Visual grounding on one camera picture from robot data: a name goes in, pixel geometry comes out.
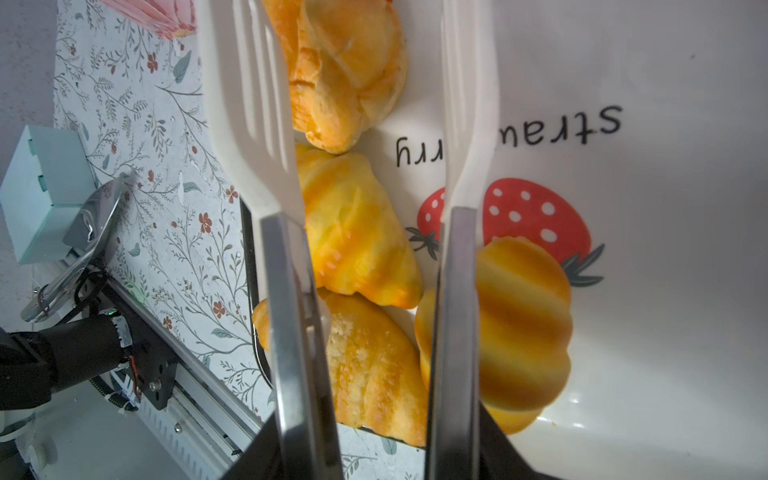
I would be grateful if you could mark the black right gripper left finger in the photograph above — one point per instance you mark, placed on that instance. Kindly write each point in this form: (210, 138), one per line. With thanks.
(262, 459)

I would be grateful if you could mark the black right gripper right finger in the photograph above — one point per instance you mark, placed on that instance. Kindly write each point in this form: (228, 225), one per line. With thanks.
(499, 460)

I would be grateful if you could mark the striped oval bread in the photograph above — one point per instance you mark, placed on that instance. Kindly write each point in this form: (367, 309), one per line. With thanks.
(525, 327)

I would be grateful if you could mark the croissant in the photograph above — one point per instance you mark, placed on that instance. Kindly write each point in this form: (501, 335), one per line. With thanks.
(374, 371)
(357, 242)

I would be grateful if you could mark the round bun bread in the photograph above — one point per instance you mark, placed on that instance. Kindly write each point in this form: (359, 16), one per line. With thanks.
(347, 65)

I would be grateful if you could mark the floral paper bag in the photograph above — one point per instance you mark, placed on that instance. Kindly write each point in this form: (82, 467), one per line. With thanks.
(167, 19)

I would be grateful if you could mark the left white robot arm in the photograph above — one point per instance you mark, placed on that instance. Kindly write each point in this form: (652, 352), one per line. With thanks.
(36, 365)

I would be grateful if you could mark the strawberry pattern tray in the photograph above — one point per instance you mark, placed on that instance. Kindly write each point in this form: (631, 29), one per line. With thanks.
(632, 147)

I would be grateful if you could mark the teal sponge block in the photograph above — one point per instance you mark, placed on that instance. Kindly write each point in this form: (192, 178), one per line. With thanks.
(47, 182)

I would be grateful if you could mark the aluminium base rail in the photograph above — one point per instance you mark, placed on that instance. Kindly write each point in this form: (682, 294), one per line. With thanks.
(202, 425)

